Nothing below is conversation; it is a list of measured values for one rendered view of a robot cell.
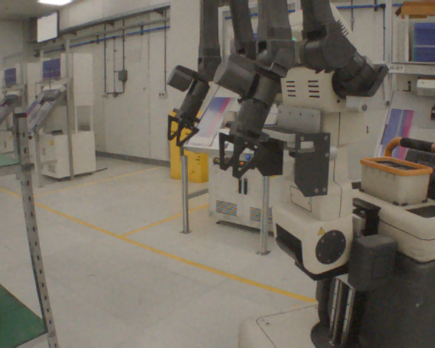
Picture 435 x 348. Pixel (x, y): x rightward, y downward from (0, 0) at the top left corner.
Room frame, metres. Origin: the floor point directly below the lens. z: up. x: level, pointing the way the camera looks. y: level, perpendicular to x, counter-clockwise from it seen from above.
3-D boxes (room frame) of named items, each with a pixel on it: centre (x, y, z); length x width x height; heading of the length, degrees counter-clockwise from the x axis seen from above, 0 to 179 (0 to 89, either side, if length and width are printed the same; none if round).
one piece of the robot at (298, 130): (1.05, -0.21, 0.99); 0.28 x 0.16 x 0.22; 18
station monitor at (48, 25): (5.10, 2.31, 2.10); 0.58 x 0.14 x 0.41; 53
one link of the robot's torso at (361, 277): (1.03, -0.34, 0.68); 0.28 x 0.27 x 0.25; 18
